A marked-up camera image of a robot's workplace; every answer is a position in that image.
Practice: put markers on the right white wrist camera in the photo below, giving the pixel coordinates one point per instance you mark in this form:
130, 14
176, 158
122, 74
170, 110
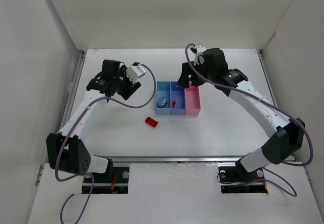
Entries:
198, 51

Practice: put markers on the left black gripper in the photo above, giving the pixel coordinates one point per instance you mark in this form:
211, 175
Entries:
126, 88

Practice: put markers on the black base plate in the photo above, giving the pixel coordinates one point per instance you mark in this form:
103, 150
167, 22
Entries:
235, 181
117, 183

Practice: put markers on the aluminium rail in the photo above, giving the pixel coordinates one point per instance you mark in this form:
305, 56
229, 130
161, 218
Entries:
170, 159

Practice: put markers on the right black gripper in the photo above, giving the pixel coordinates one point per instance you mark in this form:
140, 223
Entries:
190, 73

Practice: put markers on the dark blue container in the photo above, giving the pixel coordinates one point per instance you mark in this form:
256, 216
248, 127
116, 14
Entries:
177, 94

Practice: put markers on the large red lego brick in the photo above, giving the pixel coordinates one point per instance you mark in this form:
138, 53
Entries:
151, 122

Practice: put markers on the purple flower top lego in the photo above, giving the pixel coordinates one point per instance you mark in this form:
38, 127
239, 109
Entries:
162, 102

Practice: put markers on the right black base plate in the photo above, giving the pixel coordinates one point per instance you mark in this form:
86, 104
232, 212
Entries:
235, 181

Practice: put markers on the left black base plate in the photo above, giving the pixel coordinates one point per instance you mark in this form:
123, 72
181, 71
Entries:
117, 183

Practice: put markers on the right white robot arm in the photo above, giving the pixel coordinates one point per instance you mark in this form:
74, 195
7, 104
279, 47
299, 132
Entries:
285, 133

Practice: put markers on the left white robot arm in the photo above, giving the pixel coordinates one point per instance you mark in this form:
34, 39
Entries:
66, 149

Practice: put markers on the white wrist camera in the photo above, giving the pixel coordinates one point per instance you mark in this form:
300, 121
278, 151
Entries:
135, 72
198, 51

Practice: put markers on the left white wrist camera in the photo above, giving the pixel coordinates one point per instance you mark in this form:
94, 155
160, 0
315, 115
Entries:
135, 72

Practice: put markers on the light blue container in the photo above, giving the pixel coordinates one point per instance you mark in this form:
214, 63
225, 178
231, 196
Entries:
163, 90

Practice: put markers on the pink container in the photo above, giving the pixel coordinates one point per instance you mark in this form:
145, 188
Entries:
192, 101

